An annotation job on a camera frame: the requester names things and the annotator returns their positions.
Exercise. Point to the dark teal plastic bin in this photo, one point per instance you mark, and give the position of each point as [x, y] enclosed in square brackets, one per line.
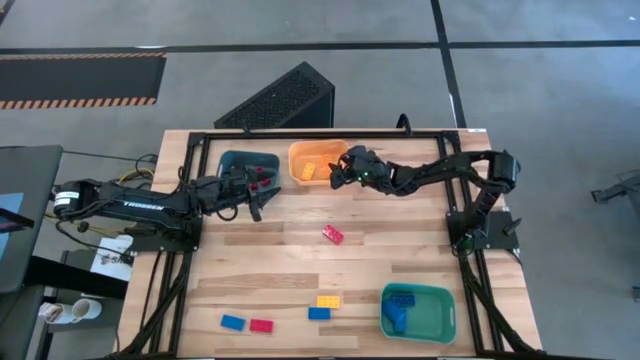
[227, 162]

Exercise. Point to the white paper cup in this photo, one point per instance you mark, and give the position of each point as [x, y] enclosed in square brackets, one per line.
[52, 312]
[87, 310]

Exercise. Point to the dark grey desk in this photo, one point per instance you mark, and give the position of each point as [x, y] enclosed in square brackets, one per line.
[35, 170]

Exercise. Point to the blue lit screen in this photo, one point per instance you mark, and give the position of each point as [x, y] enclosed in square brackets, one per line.
[10, 200]

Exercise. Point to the black aluminium rig frame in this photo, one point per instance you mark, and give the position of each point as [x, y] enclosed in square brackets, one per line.
[325, 135]

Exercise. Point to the black tablet device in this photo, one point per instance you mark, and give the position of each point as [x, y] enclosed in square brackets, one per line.
[17, 220]

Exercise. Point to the white table sticker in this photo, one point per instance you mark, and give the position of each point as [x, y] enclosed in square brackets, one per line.
[477, 130]

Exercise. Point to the black mesh computer case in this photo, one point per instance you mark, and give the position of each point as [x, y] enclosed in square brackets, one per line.
[280, 97]

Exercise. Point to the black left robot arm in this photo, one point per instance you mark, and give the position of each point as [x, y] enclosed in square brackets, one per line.
[145, 205]

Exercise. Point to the black hazard-striped floor mat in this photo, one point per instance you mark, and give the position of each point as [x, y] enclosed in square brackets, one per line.
[75, 80]

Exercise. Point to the green plastic bin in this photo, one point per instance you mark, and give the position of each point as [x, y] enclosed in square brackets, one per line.
[430, 315]

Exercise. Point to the orange plastic bin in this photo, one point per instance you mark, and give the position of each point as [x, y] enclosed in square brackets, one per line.
[312, 150]

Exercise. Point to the black side table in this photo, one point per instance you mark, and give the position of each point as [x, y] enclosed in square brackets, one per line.
[60, 272]

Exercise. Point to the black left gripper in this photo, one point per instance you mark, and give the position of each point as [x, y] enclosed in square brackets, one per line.
[225, 195]

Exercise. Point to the white printed paper sheet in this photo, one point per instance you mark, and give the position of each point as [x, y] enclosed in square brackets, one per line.
[112, 260]

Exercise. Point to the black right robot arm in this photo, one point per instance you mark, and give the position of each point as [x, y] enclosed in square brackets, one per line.
[440, 170]

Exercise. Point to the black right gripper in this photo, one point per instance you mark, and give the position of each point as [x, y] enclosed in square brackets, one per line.
[372, 170]

